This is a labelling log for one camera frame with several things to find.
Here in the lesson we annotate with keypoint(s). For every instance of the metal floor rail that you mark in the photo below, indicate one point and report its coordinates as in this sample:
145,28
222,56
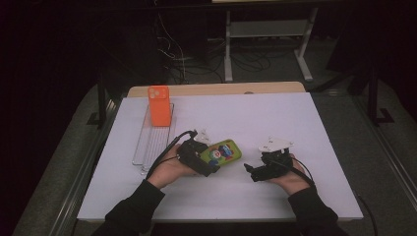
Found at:
77,193
393,170

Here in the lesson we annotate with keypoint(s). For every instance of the black metal stand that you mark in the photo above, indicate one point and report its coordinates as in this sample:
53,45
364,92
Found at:
372,98
102,98

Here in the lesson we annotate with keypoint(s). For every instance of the person's left hand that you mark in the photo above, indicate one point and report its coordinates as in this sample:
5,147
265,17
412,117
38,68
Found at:
167,172

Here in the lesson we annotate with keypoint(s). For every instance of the green cartoon phone case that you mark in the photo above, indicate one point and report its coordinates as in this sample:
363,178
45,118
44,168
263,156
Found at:
226,152

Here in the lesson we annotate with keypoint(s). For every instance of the wooden table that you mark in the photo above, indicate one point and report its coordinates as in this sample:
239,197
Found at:
196,89

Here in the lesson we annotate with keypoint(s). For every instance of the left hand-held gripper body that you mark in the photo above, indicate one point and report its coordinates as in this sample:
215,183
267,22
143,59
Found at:
190,155

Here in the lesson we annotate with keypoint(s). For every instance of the white metal desk frame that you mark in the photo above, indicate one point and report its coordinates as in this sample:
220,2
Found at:
227,49

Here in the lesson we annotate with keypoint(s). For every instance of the person's right hand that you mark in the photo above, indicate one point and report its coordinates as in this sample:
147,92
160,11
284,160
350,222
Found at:
293,182

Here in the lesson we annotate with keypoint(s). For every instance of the clear plastic rack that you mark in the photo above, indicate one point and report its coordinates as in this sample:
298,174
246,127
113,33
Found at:
154,144

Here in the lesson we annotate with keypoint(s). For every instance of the white table board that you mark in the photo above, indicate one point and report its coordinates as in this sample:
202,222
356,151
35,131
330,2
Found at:
229,196

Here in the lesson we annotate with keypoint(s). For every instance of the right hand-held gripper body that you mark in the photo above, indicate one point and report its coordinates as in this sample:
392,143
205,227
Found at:
277,164

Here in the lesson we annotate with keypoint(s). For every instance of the orange phone case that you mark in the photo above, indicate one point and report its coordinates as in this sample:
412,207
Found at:
159,111

